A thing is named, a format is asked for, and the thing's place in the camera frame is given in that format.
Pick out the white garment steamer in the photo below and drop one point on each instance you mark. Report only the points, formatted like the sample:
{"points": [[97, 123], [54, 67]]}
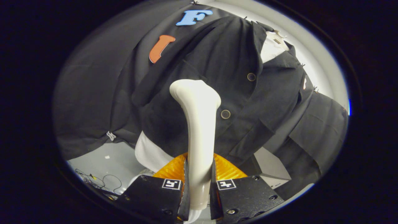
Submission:
{"points": [[199, 118]]}

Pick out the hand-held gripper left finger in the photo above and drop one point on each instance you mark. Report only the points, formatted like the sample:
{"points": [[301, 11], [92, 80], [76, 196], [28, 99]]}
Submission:
{"points": [[149, 196]]}

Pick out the white plastic clip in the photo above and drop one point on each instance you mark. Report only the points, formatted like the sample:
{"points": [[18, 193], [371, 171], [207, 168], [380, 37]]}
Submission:
{"points": [[111, 135]]}

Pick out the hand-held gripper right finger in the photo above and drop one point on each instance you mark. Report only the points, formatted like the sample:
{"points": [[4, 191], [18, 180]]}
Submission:
{"points": [[248, 196]]}

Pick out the black suit jacket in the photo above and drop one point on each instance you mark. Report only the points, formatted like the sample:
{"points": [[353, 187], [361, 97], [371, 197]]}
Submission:
{"points": [[202, 56]]}

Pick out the black backdrop cloth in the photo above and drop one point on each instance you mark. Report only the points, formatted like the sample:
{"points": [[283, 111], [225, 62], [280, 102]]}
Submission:
{"points": [[93, 93]]}

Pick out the grey cabinet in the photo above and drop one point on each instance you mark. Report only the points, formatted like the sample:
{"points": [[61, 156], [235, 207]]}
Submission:
{"points": [[270, 165]]}

